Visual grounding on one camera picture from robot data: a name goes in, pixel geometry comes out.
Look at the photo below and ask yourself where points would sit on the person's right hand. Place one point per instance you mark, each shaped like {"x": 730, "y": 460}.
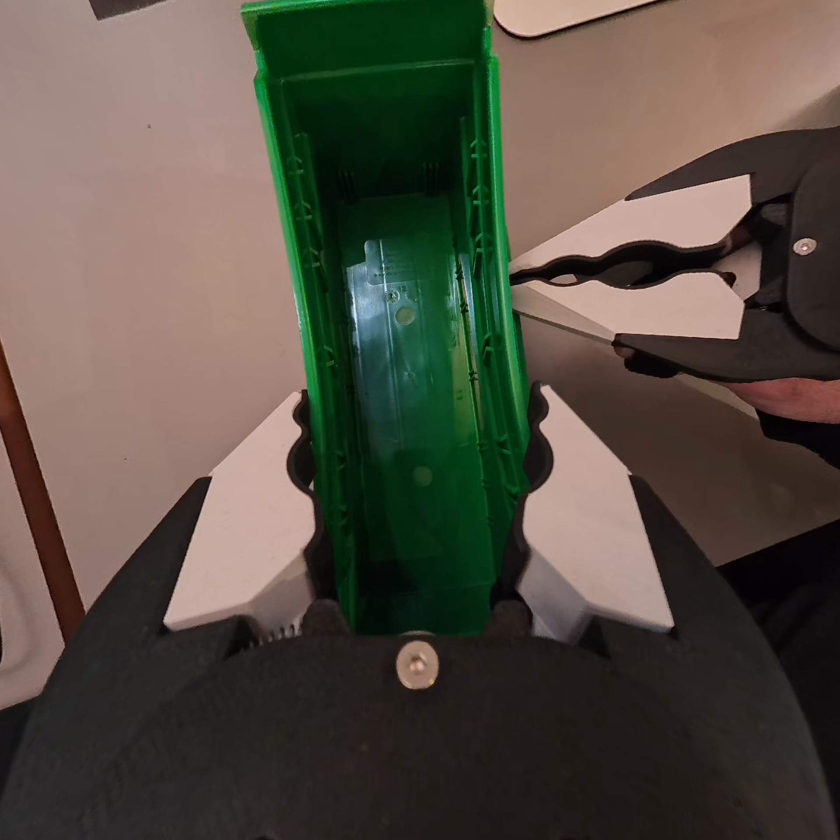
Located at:
{"x": 800, "y": 397}

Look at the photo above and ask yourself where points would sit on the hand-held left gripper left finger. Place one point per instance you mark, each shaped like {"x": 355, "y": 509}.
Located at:
{"x": 243, "y": 525}

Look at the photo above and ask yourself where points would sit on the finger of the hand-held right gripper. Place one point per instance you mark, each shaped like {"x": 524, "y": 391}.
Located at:
{"x": 669, "y": 312}
{"x": 669, "y": 216}

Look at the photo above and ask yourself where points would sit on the white rounded board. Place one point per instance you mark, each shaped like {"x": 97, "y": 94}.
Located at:
{"x": 571, "y": 13}

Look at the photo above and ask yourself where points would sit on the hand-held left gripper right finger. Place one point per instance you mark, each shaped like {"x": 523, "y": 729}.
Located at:
{"x": 590, "y": 525}

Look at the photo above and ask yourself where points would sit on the green plastic bin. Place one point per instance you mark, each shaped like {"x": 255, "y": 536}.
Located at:
{"x": 394, "y": 394}

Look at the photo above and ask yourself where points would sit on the brown wooden post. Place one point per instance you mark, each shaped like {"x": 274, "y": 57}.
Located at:
{"x": 39, "y": 492}

